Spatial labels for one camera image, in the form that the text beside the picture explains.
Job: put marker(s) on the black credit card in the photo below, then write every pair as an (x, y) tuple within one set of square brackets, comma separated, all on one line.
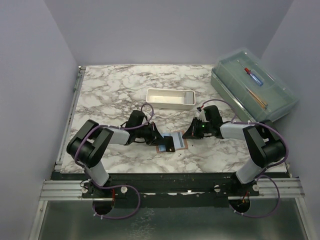
[(169, 144)]

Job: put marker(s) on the clear green plastic toolbox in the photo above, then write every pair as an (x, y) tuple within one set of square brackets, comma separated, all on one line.
[(230, 80)]

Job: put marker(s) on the white rectangular tray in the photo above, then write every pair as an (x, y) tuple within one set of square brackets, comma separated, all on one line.
[(172, 99)]

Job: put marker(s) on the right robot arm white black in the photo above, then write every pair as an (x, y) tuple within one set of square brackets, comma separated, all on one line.
[(264, 143)]

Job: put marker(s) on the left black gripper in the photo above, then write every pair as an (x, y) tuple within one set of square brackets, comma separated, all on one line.
[(155, 138)]

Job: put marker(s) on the aluminium frame rail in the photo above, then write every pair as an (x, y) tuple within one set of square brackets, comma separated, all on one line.
[(42, 204)]

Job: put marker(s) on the tan leather card holder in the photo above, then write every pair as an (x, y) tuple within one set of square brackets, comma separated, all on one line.
[(175, 142)]

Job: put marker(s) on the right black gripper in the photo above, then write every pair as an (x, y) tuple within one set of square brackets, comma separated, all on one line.
[(192, 132)]

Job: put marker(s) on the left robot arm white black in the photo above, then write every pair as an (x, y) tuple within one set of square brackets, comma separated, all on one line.
[(89, 144)]

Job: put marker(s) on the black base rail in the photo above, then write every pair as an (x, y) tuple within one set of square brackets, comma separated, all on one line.
[(150, 190)]

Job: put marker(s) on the red blue screwdriver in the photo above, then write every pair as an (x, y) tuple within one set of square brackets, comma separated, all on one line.
[(251, 74)]

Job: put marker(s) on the orange pencil tool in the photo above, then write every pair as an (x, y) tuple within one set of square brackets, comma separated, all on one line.
[(263, 104)]

